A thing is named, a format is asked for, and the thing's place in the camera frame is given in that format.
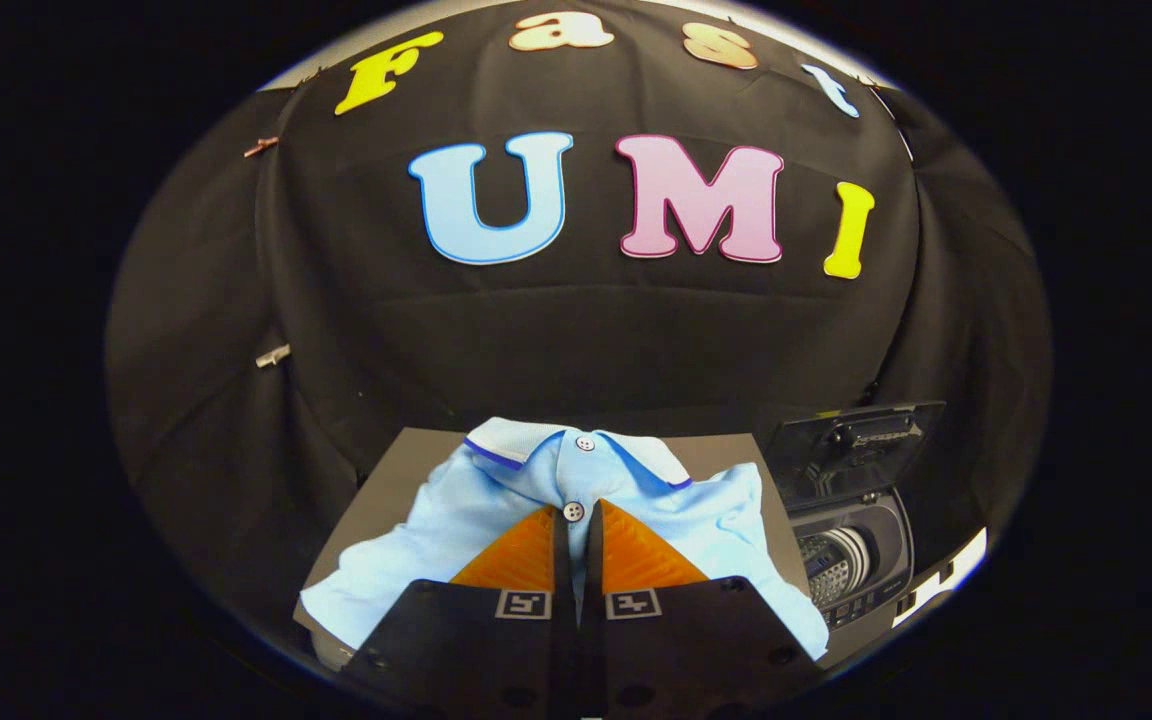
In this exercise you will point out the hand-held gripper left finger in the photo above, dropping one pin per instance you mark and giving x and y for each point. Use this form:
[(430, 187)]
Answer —
[(561, 570)]

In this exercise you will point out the grey washing machine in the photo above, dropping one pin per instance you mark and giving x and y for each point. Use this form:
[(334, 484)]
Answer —
[(886, 590)]

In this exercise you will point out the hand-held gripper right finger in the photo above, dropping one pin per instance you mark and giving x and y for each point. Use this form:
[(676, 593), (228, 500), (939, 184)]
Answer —
[(591, 570)]

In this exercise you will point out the silver clip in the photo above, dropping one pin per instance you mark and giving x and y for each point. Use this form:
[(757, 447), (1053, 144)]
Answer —
[(273, 355)]

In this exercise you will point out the red clip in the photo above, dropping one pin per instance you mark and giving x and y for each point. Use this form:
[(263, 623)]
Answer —
[(260, 147)]

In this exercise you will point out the light blue polo shirt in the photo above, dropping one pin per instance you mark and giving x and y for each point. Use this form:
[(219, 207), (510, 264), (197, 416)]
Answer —
[(456, 530)]

